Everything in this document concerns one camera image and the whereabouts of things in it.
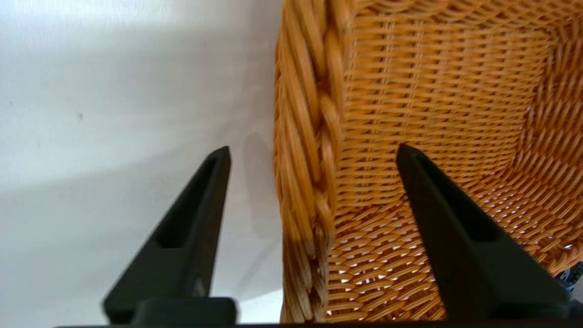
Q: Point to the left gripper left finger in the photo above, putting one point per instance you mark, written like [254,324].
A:
[182,255]

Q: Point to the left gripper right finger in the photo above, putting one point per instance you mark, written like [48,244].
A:
[473,273]

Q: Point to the orange wicker basket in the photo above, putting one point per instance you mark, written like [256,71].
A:
[432,91]

